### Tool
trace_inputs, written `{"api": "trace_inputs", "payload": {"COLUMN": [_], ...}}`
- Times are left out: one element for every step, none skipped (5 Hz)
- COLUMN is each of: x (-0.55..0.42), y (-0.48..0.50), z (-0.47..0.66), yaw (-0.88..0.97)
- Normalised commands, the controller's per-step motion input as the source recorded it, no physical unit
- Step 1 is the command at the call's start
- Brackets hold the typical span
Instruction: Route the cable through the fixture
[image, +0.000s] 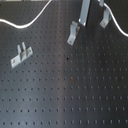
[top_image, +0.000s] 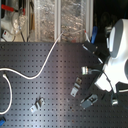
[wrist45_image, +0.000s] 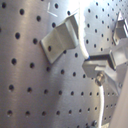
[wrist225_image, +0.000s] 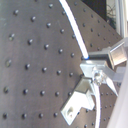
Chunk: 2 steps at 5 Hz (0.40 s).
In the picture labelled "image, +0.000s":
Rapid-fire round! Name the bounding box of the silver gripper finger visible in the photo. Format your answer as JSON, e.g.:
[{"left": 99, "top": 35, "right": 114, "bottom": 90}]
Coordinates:
[
  {"left": 79, "top": 0, "right": 91, "bottom": 26},
  {"left": 99, "top": 0, "right": 104, "bottom": 7}
]

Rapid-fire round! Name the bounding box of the metal cable clip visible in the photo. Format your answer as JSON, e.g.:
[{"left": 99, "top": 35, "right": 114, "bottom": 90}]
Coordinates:
[
  {"left": 10, "top": 43, "right": 33, "bottom": 68},
  {"left": 67, "top": 21, "right": 80, "bottom": 45},
  {"left": 100, "top": 9, "right": 111, "bottom": 28}
]

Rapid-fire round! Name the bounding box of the right metal cable clip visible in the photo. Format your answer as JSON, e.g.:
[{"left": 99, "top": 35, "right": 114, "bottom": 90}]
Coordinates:
[{"left": 100, "top": 9, "right": 111, "bottom": 28}]

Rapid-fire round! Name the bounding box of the left metal cable clip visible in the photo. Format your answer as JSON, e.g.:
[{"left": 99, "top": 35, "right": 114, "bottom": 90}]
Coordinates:
[{"left": 10, "top": 43, "right": 33, "bottom": 68}]

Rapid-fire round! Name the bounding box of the middle metal cable clip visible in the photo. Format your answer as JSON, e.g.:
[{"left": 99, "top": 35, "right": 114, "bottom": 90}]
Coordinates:
[{"left": 67, "top": 21, "right": 80, "bottom": 45}]

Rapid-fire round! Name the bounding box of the white cable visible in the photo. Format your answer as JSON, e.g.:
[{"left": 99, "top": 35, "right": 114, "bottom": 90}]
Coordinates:
[{"left": 0, "top": 0, "right": 128, "bottom": 38}]

